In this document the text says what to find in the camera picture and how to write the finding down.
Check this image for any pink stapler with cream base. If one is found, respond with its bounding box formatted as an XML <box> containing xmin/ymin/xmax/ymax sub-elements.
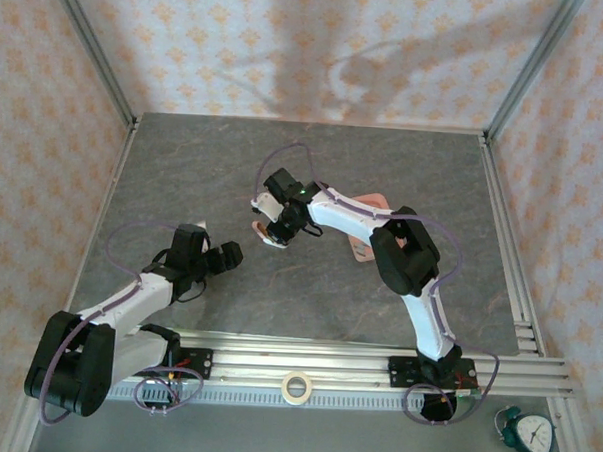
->
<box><xmin>251</xmin><ymin>220</ymin><xmax>291</xmax><ymax>249</ymax></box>

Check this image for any salmon plastic tray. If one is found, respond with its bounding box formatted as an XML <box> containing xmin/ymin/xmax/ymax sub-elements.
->
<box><xmin>347</xmin><ymin>191</ymin><xmax>390</xmax><ymax>265</ymax></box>

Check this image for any masking tape roll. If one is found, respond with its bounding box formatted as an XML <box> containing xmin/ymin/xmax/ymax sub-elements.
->
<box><xmin>279</xmin><ymin>369</ymin><xmax>313</xmax><ymax>404</ymax></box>

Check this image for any teal alarm clock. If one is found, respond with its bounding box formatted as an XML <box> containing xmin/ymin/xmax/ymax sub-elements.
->
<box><xmin>492</xmin><ymin>404</ymin><xmax>559</xmax><ymax>452</ymax></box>

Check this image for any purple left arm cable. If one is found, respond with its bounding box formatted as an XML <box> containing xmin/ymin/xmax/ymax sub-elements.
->
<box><xmin>37</xmin><ymin>216</ymin><xmax>212</xmax><ymax>433</ymax></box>

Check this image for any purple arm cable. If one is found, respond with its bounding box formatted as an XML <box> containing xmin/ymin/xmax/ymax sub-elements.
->
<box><xmin>37</xmin><ymin>216</ymin><xmax>212</xmax><ymax>433</ymax></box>
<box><xmin>241</xmin><ymin>141</ymin><xmax>510</xmax><ymax>430</ymax></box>

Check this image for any aluminium table side rail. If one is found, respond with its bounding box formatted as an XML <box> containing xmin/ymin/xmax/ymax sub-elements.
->
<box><xmin>58</xmin><ymin>118</ymin><xmax>140</xmax><ymax>341</ymax></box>
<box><xmin>468</xmin><ymin>135</ymin><xmax>557</xmax><ymax>358</ymax></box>

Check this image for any aluminium front rail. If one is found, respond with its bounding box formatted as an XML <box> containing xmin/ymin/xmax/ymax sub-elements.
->
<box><xmin>28</xmin><ymin>329</ymin><xmax>577</xmax><ymax>400</ymax></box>

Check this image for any grey slotted cable duct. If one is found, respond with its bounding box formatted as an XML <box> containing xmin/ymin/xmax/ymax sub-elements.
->
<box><xmin>108</xmin><ymin>381</ymin><xmax>425</xmax><ymax>414</ymax></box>

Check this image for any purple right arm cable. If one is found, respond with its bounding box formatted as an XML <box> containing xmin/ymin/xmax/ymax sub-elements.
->
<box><xmin>241</xmin><ymin>141</ymin><xmax>510</xmax><ymax>430</ymax></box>

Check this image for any aluminium frame post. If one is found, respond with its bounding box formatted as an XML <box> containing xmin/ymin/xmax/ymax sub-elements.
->
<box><xmin>545</xmin><ymin>396</ymin><xmax>591</xmax><ymax>452</ymax></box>
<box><xmin>0</xmin><ymin>382</ymin><xmax>43</xmax><ymax>452</ymax></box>
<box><xmin>483</xmin><ymin>0</ymin><xmax>589</xmax><ymax>149</ymax></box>
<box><xmin>39</xmin><ymin>0</ymin><xmax>145</xmax><ymax>130</ymax></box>

